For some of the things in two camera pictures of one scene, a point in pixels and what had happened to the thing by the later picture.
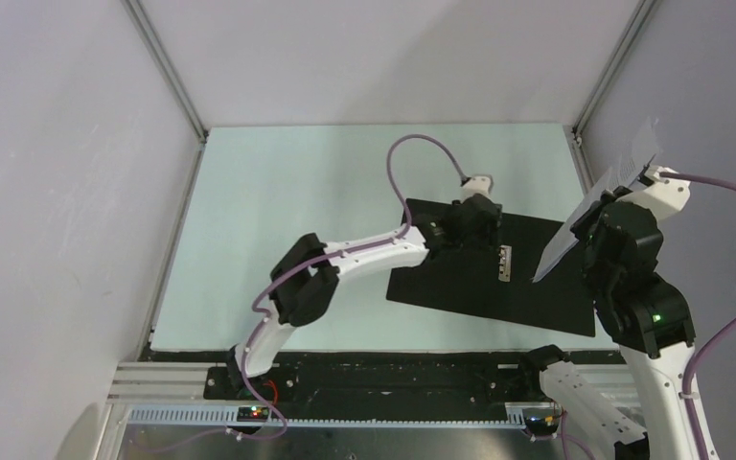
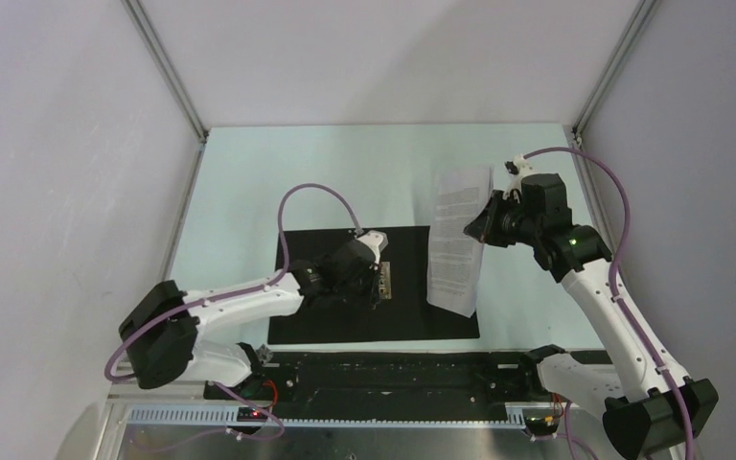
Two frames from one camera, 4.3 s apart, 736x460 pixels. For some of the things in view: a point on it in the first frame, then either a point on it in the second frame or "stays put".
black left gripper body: (487, 241) -> (359, 292)
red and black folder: (500, 283) -> (407, 315)
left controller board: (252, 413) stays put
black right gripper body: (582, 230) -> (514, 225)
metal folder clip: (504, 263) -> (385, 281)
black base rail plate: (386, 379) stays put
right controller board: (541, 425) stays put
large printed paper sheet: (625, 172) -> (455, 257)
